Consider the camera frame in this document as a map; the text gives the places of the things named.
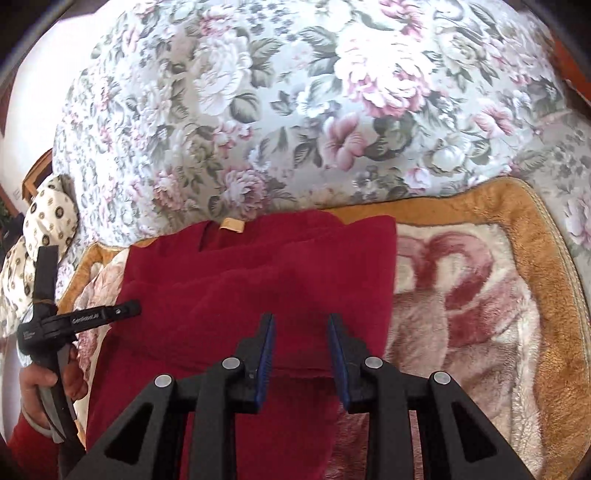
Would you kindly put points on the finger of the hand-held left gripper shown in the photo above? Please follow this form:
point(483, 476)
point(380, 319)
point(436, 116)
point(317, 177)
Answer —
point(106, 315)

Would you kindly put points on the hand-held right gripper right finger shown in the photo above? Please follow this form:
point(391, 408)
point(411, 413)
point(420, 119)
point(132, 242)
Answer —
point(337, 355)

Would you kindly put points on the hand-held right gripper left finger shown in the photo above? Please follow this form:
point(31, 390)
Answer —
point(268, 350)

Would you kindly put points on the dark red sweater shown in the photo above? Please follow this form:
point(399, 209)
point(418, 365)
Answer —
point(231, 277)

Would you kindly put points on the person's left forearm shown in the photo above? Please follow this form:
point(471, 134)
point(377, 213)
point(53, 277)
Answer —
point(32, 454)

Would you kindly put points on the person's left hand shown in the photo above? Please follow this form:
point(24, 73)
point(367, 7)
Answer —
point(34, 392)

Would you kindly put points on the cream patterned pillow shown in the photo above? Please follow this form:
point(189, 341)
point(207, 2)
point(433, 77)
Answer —
point(18, 286)
point(51, 217)

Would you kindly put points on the plush flower blanket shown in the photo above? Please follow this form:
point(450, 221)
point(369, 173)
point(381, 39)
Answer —
point(461, 300)

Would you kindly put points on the wooden chair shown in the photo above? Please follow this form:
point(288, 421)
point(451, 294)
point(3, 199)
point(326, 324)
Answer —
point(34, 177)

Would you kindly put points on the floral quilt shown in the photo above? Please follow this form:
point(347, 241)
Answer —
point(277, 92)

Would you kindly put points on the orange cushion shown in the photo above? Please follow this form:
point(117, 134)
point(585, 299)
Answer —
point(565, 60)

